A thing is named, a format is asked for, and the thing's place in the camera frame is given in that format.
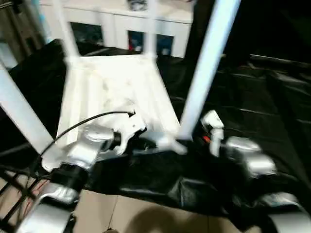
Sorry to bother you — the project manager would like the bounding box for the black backdrop cloth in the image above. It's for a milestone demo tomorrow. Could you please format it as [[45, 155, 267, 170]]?
[[187, 0, 311, 58]]

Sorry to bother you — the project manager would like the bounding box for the black plastic mat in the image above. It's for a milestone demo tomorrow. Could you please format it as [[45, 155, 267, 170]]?
[[0, 37, 311, 231]]

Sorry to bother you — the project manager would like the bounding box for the clear bag of dark parts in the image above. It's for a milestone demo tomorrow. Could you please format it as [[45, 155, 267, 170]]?
[[126, 0, 148, 12]]

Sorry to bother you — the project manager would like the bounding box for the black folding stand frame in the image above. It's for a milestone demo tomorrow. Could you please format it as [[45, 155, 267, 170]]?
[[0, 167, 50, 227]]

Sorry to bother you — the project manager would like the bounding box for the blue printed panel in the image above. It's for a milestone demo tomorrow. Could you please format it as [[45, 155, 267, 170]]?
[[36, 0, 47, 42]]

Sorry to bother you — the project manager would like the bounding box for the white sideboard cabinet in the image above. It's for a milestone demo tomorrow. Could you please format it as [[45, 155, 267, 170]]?
[[38, 0, 195, 59]]

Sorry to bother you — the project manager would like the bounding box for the grey tripod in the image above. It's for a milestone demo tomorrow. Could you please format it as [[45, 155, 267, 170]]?
[[0, 0, 42, 59]]

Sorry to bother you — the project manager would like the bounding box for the red floor cable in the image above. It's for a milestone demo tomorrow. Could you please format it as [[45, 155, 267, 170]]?
[[14, 179, 47, 202]]

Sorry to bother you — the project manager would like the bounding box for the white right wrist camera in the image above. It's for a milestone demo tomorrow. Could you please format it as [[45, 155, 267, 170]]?
[[201, 109, 226, 156]]

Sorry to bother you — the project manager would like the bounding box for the white plastic table top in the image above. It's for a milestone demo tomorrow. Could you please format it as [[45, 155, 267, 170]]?
[[41, 54, 188, 171]]

